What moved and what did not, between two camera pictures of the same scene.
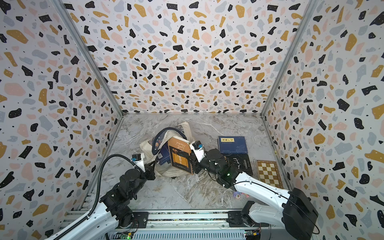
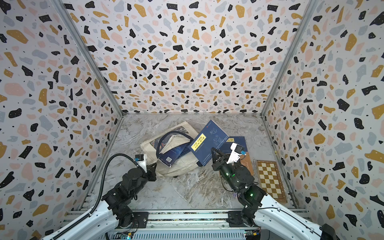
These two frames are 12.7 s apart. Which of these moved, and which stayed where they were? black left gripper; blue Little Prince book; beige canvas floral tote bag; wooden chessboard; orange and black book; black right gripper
Moved: orange and black book; black right gripper; blue Little Prince book
Stayed: wooden chessboard; black left gripper; beige canvas floral tote bag
